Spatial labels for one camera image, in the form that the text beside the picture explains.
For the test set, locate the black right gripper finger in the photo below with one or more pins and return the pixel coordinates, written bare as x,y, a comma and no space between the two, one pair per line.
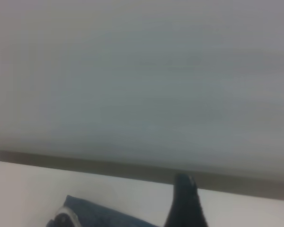
185,205

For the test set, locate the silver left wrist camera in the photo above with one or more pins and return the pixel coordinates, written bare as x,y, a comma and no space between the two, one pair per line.
64,220

